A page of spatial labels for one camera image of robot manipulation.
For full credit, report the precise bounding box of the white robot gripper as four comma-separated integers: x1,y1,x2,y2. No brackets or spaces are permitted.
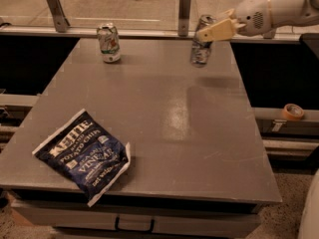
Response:
195,0,272,42

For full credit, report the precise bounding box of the redbull can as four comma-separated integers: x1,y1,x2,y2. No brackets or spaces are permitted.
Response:
190,14,215,68

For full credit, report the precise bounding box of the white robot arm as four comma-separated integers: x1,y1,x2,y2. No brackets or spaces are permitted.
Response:
196,0,319,42

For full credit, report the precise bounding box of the green white soda can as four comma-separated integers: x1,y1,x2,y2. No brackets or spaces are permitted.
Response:
97,23,121,63

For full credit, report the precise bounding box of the blue Kettle chip bag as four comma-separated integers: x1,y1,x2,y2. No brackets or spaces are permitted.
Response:
32,110,131,207

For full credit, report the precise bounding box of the orange tape roll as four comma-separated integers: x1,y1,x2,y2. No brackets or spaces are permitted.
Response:
282,104,304,120

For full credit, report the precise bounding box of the grey cabinet drawer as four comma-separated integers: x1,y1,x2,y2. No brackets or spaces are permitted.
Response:
12,200,260,239

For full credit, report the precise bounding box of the right metal rail bracket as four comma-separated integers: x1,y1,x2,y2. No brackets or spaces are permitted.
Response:
262,29,276,39

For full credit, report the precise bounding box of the metal rail bracket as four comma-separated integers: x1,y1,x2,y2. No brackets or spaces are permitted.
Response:
262,29,276,39
177,0,191,37
46,0,70,33

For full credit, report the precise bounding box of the middle metal rail bracket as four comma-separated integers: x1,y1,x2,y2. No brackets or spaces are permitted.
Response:
177,0,191,37

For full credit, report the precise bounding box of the left metal rail bracket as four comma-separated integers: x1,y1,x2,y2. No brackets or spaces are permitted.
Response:
46,0,70,33

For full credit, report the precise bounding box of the black drawer handle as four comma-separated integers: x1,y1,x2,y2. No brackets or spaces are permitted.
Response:
114,215,156,233

